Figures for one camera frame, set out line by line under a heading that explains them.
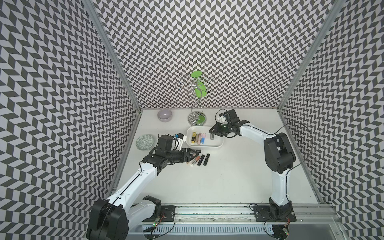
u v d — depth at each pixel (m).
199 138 0.99
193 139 0.99
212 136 0.91
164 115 1.10
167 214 0.73
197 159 0.90
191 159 0.69
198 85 0.89
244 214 0.75
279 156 0.53
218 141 0.94
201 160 0.91
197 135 1.01
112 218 0.38
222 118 0.90
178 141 0.66
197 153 0.75
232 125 0.77
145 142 0.97
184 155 0.68
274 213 0.65
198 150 0.96
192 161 0.68
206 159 0.91
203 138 0.99
